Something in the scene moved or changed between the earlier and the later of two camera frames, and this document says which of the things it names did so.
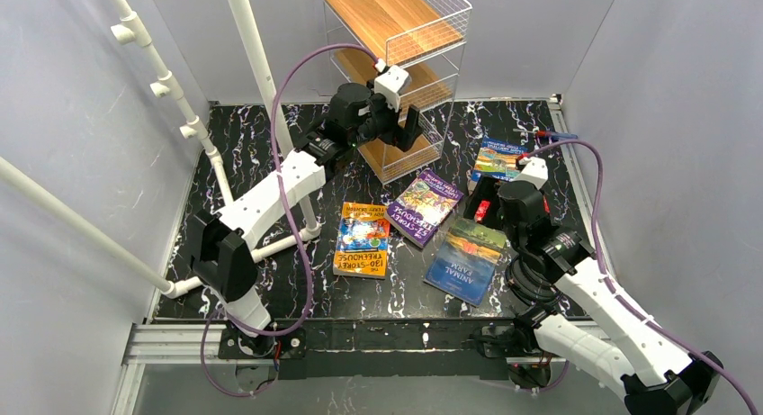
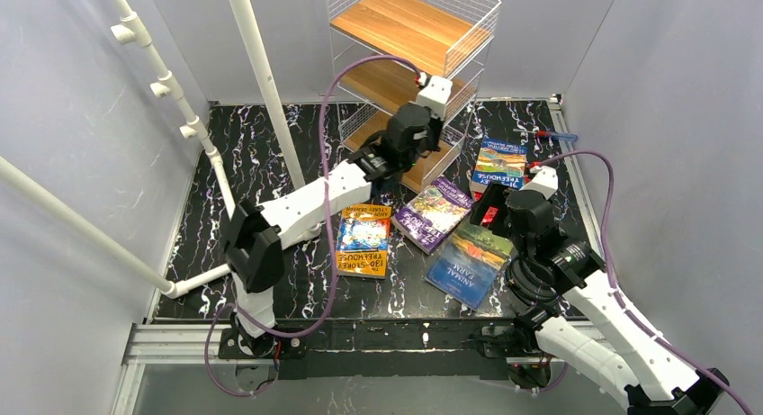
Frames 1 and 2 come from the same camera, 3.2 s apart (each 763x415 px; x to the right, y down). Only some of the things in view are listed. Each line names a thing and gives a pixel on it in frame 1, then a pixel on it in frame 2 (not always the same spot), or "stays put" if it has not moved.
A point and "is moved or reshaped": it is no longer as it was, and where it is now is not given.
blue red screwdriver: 547,133 stays put
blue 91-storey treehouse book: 497,159 stays put
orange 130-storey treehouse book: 363,240 stays put
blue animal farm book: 466,261 stays put
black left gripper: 392,124 to 434,134
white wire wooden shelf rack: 420,27 is moved or reshaped
